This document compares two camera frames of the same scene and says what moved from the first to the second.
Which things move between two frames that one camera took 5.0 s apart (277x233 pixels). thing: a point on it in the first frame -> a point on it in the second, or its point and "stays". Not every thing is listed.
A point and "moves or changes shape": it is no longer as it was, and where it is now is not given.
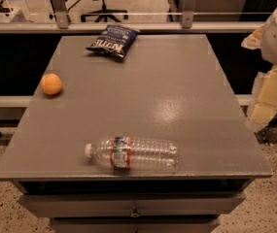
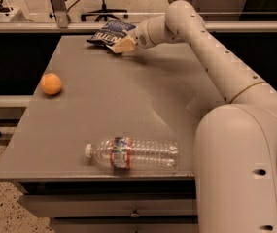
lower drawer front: (134, 224) stays
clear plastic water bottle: (132, 153) stays
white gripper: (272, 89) -> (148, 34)
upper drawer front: (130, 205) stays
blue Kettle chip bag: (115, 40) moves or changes shape
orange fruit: (51, 84) stays
